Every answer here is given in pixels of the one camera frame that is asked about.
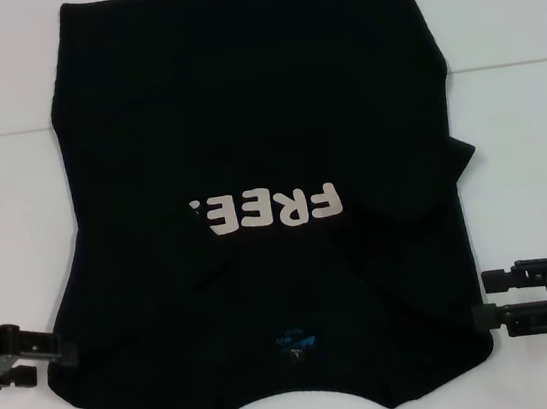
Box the black shirt with FREE print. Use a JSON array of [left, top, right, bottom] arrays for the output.
[[0, 0, 512, 409]]

